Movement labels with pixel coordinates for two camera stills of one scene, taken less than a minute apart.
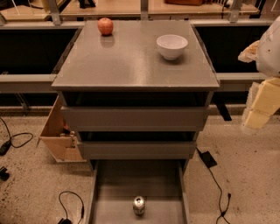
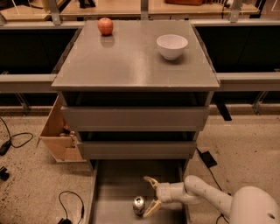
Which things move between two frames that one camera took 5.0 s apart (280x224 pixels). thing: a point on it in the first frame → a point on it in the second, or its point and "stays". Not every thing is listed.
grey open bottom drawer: (115, 183) stays
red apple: (105, 26) stays
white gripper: (269, 52) → (164, 192)
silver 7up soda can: (138, 206) stays
